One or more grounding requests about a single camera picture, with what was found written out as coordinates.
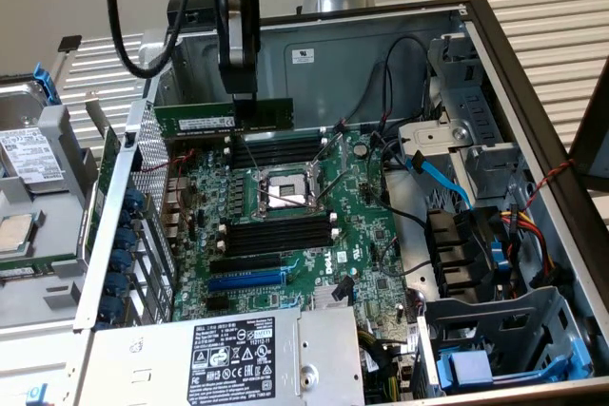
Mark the green RAM stick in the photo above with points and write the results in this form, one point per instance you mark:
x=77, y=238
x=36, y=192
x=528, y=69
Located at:
x=200, y=118
x=28, y=269

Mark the RAM slot white latches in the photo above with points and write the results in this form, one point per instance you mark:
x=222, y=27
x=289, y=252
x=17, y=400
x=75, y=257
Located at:
x=280, y=224
x=285, y=152
x=280, y=240
x=285, y=141

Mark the black box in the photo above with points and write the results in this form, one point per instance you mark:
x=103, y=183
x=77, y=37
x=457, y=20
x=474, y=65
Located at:
x=202, y=6

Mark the open black PC case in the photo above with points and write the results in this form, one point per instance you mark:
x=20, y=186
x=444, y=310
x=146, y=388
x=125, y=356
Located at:
x=333, y=73

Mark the thin metal locking lever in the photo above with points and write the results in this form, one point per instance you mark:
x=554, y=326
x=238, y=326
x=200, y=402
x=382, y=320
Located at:
x=249, y=154
x=290, y=200

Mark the silver socket cover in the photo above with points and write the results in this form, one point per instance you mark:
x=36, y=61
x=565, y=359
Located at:
x=314, y=173

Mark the CPU socket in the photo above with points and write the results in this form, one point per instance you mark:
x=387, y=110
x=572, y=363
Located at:
x=285, y=185

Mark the round coin battery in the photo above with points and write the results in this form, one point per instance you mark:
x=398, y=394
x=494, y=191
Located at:
x=362, y=149

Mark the green graphics card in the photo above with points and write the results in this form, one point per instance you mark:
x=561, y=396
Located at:
x=110, y=154

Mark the silver rear port block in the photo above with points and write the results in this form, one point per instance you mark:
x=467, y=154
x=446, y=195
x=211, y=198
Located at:
x=173, y=201

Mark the blue card retention clip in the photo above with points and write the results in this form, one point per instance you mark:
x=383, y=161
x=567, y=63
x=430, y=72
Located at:
x=127, y=238
x=111, y=307
x=117, y=284
x=135, y=199
x=122, y=261
x=126, y=218

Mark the green Dell motherboard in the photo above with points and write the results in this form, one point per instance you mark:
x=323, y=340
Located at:
x=352, y=235

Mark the grey metal drive cage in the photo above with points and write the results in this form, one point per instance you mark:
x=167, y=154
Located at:
x=476, y=106

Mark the long black expansion slot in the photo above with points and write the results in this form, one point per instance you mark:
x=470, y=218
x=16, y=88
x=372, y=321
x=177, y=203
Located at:
x=245, y=263

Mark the blue expansion slot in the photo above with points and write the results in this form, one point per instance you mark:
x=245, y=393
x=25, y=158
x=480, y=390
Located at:
x=247, y=280

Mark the silver hard disk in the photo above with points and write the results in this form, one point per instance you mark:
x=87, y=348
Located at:
x=28, y=159

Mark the short black expansion slot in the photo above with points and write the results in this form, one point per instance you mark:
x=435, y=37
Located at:
x=218, y=302

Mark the black SATA connector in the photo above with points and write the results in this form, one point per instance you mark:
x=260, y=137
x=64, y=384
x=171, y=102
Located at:
x=343, y=288

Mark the hard drive in tray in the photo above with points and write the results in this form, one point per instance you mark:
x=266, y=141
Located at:
x=52, y=225

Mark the silver chipset heatsink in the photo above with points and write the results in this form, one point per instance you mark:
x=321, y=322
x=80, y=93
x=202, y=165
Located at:
x=323, y=299

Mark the black plastic shroud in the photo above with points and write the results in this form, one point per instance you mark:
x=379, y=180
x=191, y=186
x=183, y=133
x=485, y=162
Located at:
x=452, y=244

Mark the silver CPU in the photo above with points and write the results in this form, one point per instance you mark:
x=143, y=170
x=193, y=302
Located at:
x=14, y=232

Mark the silver power supply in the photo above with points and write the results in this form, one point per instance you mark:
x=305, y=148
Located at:
x=143, y=368

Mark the dark panel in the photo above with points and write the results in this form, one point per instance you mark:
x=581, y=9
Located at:
x=595, y=140

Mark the grey disk bay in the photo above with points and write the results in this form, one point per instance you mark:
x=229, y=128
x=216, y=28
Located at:
x=523, y=315

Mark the blue disk carrier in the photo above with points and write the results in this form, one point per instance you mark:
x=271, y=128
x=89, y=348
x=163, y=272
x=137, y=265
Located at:
x=468, y=368

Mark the small blue plastic part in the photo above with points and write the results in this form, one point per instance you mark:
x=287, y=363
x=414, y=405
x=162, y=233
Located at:
x=37, y=396

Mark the blue disk bracket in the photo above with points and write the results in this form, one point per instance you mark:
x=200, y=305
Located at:
x=45, y=85

